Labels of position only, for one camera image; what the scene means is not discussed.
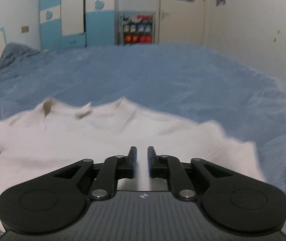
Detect cream room door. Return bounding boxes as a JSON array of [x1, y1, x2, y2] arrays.
[[159, 0, 205, 45]]

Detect white printed t-shirt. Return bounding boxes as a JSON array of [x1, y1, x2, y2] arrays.
[[0, 98, 265, 194]]

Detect beige wall switch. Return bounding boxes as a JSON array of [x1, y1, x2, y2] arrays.
[[21, 25, 29, 34]]

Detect blue and white wardrobe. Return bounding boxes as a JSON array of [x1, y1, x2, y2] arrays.
[[39, 0, 116, 51]]

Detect grey shoe rack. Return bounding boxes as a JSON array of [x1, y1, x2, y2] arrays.
[[116, 11, 156, 45]]

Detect blue textured bedspread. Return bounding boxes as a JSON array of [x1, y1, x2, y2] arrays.
[[0, 43, 286, 232]]

